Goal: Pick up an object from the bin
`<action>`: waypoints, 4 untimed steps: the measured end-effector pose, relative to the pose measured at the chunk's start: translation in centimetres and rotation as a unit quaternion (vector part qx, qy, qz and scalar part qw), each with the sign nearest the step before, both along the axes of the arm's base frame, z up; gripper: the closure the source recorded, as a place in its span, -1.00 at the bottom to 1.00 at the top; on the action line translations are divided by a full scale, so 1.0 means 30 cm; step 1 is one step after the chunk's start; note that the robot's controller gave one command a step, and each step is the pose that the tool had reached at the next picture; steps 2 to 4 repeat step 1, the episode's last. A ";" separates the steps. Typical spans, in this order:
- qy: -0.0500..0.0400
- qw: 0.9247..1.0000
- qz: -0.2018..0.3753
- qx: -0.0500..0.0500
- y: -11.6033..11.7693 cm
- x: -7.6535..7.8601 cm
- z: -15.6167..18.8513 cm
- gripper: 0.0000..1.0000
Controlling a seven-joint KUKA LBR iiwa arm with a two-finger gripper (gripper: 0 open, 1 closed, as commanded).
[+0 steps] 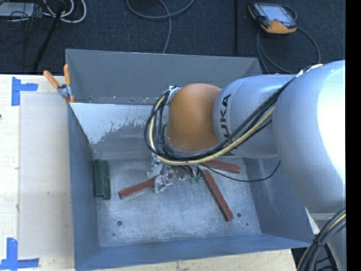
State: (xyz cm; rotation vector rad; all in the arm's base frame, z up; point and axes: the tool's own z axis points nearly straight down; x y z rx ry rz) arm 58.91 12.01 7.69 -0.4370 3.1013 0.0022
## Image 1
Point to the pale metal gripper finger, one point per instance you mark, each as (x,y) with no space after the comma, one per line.
(163,185)
(154,171)

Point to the red-brown block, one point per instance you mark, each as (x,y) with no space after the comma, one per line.
(135,190)
(217,195)
(227,166)

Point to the grey metal bin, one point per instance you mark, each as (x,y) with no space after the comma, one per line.
(175,213)

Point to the dark green flat block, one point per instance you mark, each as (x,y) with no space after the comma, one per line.
(102,179)

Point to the pale wood flat board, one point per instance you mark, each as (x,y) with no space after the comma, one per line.
(42,165)

